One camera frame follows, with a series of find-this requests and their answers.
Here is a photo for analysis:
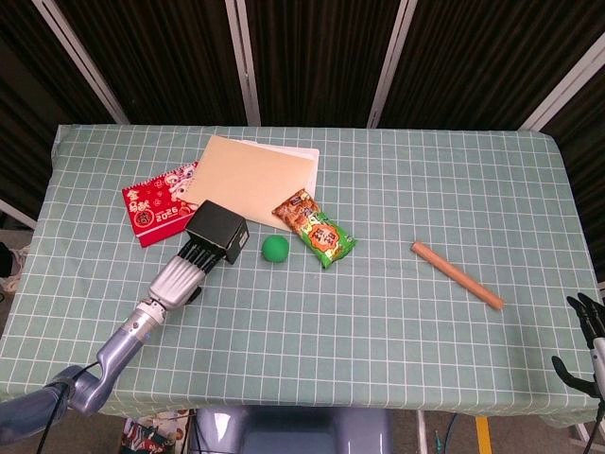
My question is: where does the green checked tablecloth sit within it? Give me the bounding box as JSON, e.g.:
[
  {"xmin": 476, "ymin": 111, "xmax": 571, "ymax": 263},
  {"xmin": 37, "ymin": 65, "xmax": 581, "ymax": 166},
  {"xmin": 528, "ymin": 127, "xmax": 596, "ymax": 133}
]
[{"xmin": 0, "ymin": 123, "xmax": 605, "ymax": 417}]

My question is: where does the grey-blue robot torso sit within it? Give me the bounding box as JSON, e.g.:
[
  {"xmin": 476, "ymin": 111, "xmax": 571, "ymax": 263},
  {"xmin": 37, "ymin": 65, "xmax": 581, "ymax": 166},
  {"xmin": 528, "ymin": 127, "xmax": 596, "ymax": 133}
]
[{"xmin": 195, "ymin": 407, "xmax": 393, "ymax": 454}]

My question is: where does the black cardboard box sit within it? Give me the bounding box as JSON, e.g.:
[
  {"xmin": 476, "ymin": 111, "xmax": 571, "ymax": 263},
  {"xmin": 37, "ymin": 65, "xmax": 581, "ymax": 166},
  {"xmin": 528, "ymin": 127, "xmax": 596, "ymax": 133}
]
[{"xmin": 184, "ymin": 200, "xmax": 251, "ymax": 265}]

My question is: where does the wooden round rod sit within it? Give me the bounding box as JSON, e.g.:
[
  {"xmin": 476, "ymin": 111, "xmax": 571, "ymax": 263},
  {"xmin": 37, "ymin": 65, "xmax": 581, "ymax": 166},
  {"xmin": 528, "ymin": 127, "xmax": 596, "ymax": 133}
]
[{"xmin": 410, "ymin": 241, "xmax": 505, "ymax": 312}]

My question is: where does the colourful printed bag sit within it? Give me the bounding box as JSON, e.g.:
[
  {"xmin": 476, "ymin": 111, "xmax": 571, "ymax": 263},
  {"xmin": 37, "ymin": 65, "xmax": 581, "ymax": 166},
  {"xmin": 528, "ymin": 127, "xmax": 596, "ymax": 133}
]
[{"xmin": 121, "ymin": 410, "xmax": 193, "ymax": 454}]

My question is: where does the green rubber ball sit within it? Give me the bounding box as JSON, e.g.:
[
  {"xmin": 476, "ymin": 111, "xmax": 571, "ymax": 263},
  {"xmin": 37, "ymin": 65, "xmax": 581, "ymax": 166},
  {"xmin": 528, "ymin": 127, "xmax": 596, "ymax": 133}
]
[{"xmin": 261, "ymin": 235, "xmax": 290, "ymax": 263}]

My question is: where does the white partition frame post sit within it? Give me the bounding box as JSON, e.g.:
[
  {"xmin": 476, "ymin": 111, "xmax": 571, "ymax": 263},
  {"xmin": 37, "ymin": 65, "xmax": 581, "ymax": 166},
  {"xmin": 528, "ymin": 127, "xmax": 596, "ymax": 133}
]
[
  {"xmin": 518, "ymin": 36, "xmax": 605, "ymax": 132},
  {"xmin": 0, "ymin": 197, "xmax": 38, "ymax": 232},
  {"xmin": 225, "ymin": 0, "xmax": 262, "ymax": 127},
  {"xmin": 31, "ymin": 0, "xmax": 130, "ymax": 126},
  {"xmin": 367, "ymin": 0, "xmax": 419, "ymax": 129}
]

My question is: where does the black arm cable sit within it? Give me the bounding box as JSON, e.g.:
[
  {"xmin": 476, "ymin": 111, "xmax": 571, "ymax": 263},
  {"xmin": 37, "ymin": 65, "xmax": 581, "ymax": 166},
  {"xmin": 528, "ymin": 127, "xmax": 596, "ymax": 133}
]
[{"xmin": 36, "ymin": 359, "xmax": 105, "ymax": 454}]

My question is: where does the red 2026 desk calendar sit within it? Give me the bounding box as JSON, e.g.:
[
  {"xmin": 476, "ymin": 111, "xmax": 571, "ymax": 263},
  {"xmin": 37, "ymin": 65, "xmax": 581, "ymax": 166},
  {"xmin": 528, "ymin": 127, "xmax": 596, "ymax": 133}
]
[{"xmin": 121, "ymin": 161, "xmax": 199, "ymax": 248}]

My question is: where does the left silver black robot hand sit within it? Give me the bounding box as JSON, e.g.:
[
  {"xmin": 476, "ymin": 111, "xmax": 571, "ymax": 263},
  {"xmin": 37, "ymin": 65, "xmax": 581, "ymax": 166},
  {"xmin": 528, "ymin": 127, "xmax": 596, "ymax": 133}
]
[{"xmin": 148, "ymin": 238, "xmax": 224, "ymax": 312}]

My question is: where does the beige paper folder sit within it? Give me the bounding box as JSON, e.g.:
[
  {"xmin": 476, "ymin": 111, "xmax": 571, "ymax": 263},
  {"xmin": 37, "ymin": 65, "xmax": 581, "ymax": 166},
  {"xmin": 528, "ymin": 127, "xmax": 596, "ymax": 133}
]
[{"xmin": 181, "ymin": 135, "xmax": 319, "ymax": 226}]

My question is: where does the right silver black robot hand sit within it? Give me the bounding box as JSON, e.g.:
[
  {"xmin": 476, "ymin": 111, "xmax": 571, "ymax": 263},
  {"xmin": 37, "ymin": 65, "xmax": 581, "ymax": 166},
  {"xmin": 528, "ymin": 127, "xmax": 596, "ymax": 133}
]
[{"xmin": 551, "ymin": 291, "xmax": 605, "ymax": 403}]

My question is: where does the white sneaker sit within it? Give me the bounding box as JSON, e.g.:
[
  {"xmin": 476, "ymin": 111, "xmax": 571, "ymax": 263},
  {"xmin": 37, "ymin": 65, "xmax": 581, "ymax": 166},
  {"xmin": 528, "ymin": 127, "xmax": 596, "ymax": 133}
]
[{"xmin": 0, "ymin": 243, "xmax": 29, "ymax": 295}]

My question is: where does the green orange snack bag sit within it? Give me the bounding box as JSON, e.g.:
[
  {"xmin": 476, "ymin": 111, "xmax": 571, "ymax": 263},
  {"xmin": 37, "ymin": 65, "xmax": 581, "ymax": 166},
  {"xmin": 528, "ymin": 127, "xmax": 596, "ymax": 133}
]
[{"xmin": 271, "ymin": 188, "xmax": 358, "ymax": 271}]

